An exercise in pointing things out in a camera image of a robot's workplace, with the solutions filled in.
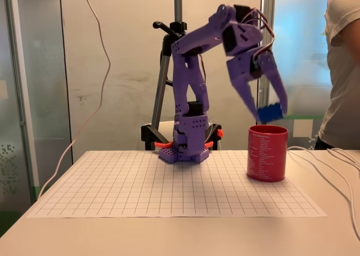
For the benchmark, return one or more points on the purple gripper with servo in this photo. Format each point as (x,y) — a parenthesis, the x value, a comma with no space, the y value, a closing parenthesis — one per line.
(242,69)

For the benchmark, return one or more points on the blue toy brick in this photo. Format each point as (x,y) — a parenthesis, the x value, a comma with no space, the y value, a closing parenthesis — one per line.
(270,113)

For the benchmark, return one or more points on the purple robot arm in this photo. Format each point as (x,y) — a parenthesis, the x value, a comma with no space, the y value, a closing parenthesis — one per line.
(188,126)

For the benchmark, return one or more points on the red cup with white print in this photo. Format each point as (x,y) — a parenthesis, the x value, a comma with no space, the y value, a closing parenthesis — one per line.
(267,154)

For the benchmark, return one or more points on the person torso in beige shirt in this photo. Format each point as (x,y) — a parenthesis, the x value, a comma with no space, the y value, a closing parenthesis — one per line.
(344,84)

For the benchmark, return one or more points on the grey and black tripod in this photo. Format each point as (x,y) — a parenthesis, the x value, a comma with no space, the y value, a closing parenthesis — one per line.
(177,2)

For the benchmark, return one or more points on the white grid paper mat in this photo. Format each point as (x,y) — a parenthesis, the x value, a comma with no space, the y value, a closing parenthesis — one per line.
(126,188)

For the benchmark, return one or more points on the grey metal frame post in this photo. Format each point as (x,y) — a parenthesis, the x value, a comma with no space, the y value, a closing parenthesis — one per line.
(19,84)
(267,2)

